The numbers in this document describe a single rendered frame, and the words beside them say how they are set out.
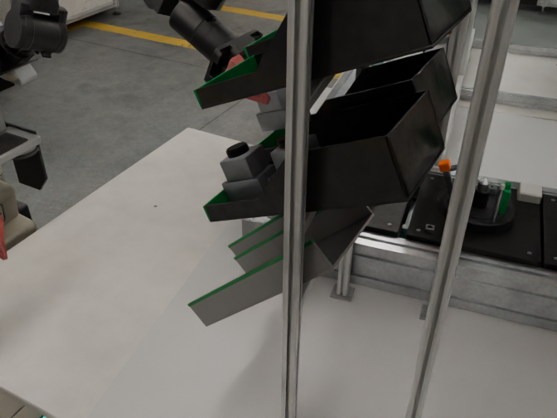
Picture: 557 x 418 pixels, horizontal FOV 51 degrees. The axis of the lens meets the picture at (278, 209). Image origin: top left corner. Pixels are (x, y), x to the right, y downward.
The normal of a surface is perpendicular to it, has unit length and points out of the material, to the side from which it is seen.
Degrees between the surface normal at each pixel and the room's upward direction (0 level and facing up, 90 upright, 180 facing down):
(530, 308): 90
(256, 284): 90
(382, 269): 90
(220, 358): 0
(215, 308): 90
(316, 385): 0
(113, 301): 0
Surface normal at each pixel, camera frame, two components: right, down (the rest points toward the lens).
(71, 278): 0.01, -0.82
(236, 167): -0.49, 0.49
